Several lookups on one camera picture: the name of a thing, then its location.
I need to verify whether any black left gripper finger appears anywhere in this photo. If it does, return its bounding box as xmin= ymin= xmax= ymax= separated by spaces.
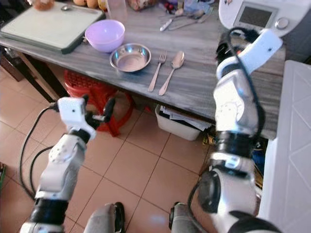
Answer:
xmin=104 ymin=97 xmax=117 ymax=122

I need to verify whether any red plastic stool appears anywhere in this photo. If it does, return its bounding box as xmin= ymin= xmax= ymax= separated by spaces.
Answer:
xmin=63 ymin=69 xmax=135 ymax=137

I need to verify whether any white kitchen cooking appliance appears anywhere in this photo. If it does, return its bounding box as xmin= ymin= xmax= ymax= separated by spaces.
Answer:
xmin=218 ymin=0 xmax=311 ymax=38

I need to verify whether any stainless steel bowl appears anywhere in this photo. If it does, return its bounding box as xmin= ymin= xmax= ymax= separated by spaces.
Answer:
xmin=109 ymin=43 xmax=153 ymax=73

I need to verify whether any silver fork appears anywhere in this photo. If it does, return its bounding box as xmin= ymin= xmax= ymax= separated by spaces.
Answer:
xmin=148 ymin=51 xmax=168 ymax=93

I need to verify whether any silver spoon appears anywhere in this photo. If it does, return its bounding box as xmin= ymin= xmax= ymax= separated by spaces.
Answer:
xmin=158 ymin=50 xmax=186 ymax=97

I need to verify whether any white plastic storage bin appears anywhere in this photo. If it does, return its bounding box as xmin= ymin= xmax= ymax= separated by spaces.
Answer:
xmin=155 ymin=104 xmax=214 ymax=142

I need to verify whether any purple plastic bowl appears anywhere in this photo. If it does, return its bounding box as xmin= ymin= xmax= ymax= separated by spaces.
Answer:
xmin=85 ymin=19 xmax=126 ymax=53

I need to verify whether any green rimmed cutting board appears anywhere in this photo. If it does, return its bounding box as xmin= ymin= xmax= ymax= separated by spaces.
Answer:
xmin=0 ymin=2 xmax=107 ymax=54

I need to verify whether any grey robot left leg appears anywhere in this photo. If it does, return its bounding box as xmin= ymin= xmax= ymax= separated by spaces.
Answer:
xmin=84 ymin=202 xmax=125 ymax=233

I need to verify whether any grey robot leg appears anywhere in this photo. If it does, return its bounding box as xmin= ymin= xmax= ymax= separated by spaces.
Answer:
xmin=84 ymin=202 xmax=125 ymax=233
xmin=169 ymin=201 xmax=206 ymax=233

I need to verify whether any brown bread roll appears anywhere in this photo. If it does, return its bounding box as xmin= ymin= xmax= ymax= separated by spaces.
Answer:
xmin=33 ymin=0 xmax=55 ymax=12

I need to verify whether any grey robot right leg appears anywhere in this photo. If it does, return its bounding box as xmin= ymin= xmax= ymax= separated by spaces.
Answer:
xmin=169 ymin=201 xmax=206 ymax=233

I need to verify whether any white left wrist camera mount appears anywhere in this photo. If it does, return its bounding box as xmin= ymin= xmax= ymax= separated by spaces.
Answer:
xmin=57 ymin=97 xmax=96 ymax=141

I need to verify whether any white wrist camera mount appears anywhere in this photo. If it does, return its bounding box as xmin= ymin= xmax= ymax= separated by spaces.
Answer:
xmin=57 ymin=97 xmax=96 ymax=141
xmin=217 ymin=28 xmax=284 ymax=79

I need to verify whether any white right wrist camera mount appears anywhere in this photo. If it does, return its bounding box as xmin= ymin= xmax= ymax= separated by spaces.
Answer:
xmin=217 ymin=28 xmax=284 ymax=79

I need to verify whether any white handled table knife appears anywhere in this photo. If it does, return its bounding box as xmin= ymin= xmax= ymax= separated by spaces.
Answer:
xmin=159 ymin=17 xmax=174 ymax=33

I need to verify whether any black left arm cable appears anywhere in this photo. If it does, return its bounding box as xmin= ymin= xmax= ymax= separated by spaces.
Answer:
xmin=19 ymin=103 xmax=60 ymax=200

